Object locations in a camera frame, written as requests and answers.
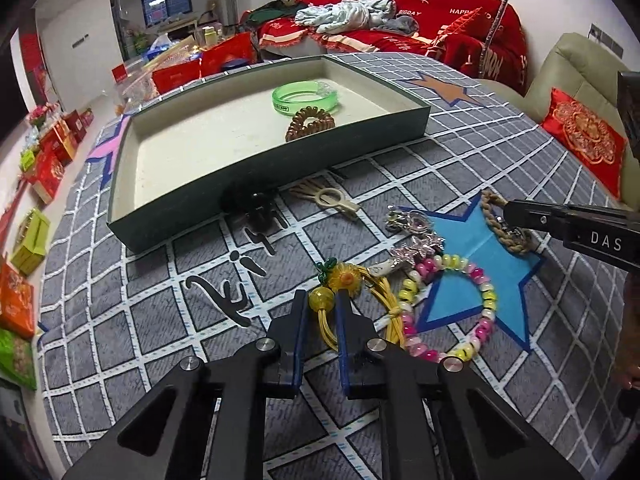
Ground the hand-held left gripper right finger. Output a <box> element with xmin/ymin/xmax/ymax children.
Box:
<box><xmin>334</xmin><ymin>292</ymin><xmax>583</xmax><ymax>480</ymax></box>

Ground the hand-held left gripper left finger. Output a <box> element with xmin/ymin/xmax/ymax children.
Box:
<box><xmin>62</xmin><ymin>289</ymin><xmax>310</xmax><ymax>480</ymax></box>

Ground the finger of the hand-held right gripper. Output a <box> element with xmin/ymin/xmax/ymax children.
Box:
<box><xmin>502</xmin><ymin>207</ymin><xmax>583</xmax><ymax>248</ymax></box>
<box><xmin>507</xmin><ymin>199</ymin><xmax>628</xmax><ymax>221</ymax></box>

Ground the brown braided rope bracelet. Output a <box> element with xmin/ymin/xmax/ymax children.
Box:
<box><xmin>480</xmin><ymin>191</ymin><xmax>536</xmax><ymax>256</ymax></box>

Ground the yellow sunflower hair tie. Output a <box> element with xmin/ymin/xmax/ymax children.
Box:
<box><xmin>308</xmin><ymin>258</ymin><xmax>406</xmax><ymax>351</ymax></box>

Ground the pink yellow bead bracelet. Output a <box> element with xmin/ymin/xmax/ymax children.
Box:
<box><xmin>397</xmin><ymin>254</ymin><xmax>498</xmax><ymax>361</ymax></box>

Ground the silver rhinestone hair clip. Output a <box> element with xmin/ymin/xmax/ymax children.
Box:
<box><xmin>370</xmin><ymin>232</ymin><xmax>447</xmax><ymax>277</ymax></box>

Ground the silver heart lock keychain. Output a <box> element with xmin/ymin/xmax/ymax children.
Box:
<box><xmin>385</xmin><ymin>207</ymin><xmax>433</xmax><ymax>235</ymax></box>

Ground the black hair claw clip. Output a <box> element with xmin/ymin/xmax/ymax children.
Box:
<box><xmin>220</xmin><ymin>185</ymin><xmax>281</xmax><ymax>226</ymax></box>

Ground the beige rabbit hair clip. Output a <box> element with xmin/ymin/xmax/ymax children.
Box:
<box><xmin>290</xmin><ymin>182</ymin><xmax>361</xmax><ymax>218</ymax></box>

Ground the green shallow box tray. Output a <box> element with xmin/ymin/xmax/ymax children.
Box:
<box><xmin>107</xmin><ymin>55</ymin><xmax>432</xmax><ymax>253</ymax></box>

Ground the brown wooden bead bracelet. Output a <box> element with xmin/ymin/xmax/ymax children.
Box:
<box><xmin>285</xmin><ymin>106</ymin><xmax>336</xmax><ymax>142</ymax></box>

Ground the green translucent bangle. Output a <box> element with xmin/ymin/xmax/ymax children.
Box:
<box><xmin>271</xmin><ymin>80</ymin><xmax>343</xmax><ymax>116</ymax></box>

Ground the person's right forearm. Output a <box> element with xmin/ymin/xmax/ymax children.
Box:
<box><xmin>617</xmin><ymin>267</ymin><xmax>640</xmax><ymax>416</ymax></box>

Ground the red embroidered cushion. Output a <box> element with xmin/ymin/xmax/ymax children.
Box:
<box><xmin>541</xmin><ymin>87</ymin><xmax>628</xmax><ymax>198</ymax></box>

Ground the blue star patch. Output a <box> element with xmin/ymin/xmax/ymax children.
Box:
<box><xmin>417</xmin><ymin>190</ymin><xmax>546</xmax><ymax>353</ymax></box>

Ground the grey checked tablecloth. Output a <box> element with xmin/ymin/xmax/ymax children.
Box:
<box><xmin>37</xmin><ymin>50</ymin><xmax>640</xmax><ymax>480</ymax></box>

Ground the beige leather sofa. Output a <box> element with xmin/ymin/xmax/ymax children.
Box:
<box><xmin>477</xmin><ymin>32</ymin><xmax>640</xmax><ymax>211</ymax></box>

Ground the brown star patch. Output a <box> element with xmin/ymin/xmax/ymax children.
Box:
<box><xmin>410</xmin><ymin>71</ymin><xmax>483</xmax><ymax>107</ymax></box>

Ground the metal stand pole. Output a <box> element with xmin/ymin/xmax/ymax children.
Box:
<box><xmin>480</xmin><ymin>0</ymin><xmax>543</xmax><ymax>81</ymax></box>

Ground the red sofa cover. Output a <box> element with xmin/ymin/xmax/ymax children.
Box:
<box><xmin>257</xmin><ymin>0</ymin><xmax>528</xmax><ymax>96</ymax></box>

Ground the grey garment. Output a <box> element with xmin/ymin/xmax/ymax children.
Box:
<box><xmin>372</xmin><ymin>16</ymin><xmax>421</xmax><ymax>38</ymax></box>

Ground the pink star patch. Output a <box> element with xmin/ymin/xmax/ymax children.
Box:
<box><xmin>85</xmin><ymin>112</ymin><xmax>133</xmax><ymax>188</ymax></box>

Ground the green snack bag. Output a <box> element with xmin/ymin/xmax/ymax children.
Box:
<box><xmin>0</xmin><ymin>327</ymin><xmax>38</xmax><ymax>391</ymax></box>

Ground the light blue clothes pile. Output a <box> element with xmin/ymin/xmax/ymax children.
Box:
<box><xmin>294</xmin><ymin>0</ymin><xmax>398</xmax><ymax>36</ymax></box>

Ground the yellow-green gift box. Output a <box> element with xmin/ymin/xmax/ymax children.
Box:
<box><xmin>10</xmin><ymin>208</ymin><xmax>51</xmax><ymax>276</ymax></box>

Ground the orange gift box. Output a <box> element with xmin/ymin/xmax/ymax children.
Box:
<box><xmin>0</xmin><ymin>260</ymin><xmax>36</xmax><ymax>338</ymax></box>

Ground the red gift bag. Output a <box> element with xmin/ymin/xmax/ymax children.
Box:
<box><xmin>151</xmin><ymin>32</ymin><xmax>256</xmax><ymax>93</ymax></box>

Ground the red gift box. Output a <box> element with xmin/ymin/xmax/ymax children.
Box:
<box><xmin>32</xmin><ymin>147</ymin><xmax>66</xmax><ymax>206</ymax></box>

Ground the dark green cloth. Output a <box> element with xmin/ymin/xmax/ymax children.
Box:
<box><xmin>240</xmin><ymin>0</ymin><xmax>301</xmax><ymax>28</ymax></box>

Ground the pink flower bouquet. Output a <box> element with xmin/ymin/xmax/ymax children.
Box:
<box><xmin>27</xmin><ymin>102</ymin><xmax>61</xmax><ymax>128</ymax></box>

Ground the window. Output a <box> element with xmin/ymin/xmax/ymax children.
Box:
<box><xmin>141</xmin><ymin>0</ymin><xmax>193</xmax><ymax>28</ymax></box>

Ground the wall socket panel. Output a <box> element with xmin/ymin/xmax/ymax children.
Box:
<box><xmin>589</xmin><ymin>22</ymin><xmax>623</xmax><ymax>58</ymax></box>

